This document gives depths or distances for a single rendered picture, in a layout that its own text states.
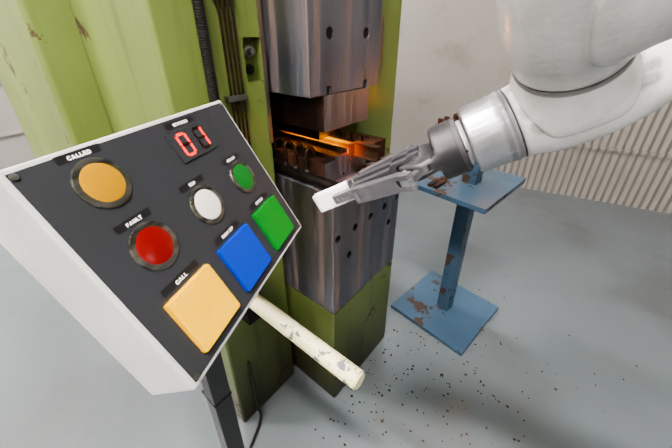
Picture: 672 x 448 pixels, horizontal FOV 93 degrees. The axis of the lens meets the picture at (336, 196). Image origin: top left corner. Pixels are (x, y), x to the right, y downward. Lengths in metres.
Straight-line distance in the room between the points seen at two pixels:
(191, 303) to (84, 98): 0.85
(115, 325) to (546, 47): 0.47
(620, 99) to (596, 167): 3.05
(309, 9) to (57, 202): 0.60
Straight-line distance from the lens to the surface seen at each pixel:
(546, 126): 0.41
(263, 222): 0.54
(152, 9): 0.75
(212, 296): 0.44
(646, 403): 1.94
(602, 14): 0.31
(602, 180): 3.51
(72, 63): 1.16
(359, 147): 0.94
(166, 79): 0.75
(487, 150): 0.42
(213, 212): 0.48
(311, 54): 0.79
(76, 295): 0.42
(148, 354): 0.42
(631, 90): 0.42
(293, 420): 1.48
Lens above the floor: 1.30
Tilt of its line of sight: 27 degrees down
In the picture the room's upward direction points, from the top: straight up
